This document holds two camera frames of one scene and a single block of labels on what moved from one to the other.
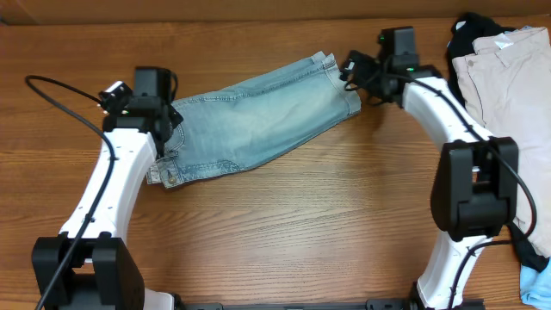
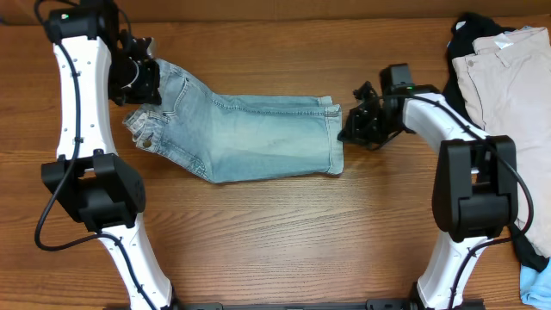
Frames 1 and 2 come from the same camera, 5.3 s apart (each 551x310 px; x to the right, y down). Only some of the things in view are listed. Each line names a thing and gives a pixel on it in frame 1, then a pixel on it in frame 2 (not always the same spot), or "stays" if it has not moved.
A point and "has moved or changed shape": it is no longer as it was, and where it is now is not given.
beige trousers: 505,82 stays
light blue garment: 535,287 stays
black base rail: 370,304 stays
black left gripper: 175,115 -> 145,94
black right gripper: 365,65 -> 355,133
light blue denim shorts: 223,132 has moved or changed shape
